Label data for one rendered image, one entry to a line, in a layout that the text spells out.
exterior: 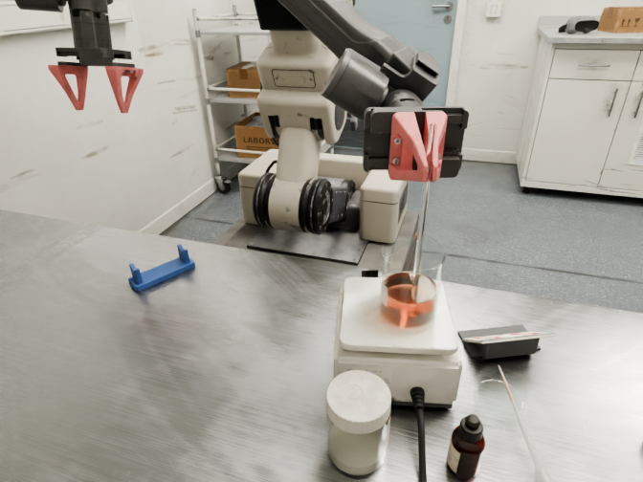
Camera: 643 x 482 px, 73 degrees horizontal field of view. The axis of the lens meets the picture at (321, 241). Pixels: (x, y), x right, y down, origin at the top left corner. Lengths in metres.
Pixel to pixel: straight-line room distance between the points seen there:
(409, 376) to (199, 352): 0.27
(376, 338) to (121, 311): 0.39
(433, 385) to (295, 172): 0.91
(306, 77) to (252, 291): 0.74
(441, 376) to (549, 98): 2.44
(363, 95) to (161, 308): 0.41
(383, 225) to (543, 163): 1.61
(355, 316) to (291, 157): 0.87
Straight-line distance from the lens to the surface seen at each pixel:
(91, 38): 0.85
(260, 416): 0.51
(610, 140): 2.94
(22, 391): 0.64
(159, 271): 0.75
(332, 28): 0.62
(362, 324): 0.47
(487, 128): 3.44
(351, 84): 0.51
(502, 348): 0.58
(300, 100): 1.26
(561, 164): 2.94
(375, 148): 0.47
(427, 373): 0.47
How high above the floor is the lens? 1.15
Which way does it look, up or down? 30 degrees down
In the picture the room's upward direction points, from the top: 1 degrees counter-clockwise
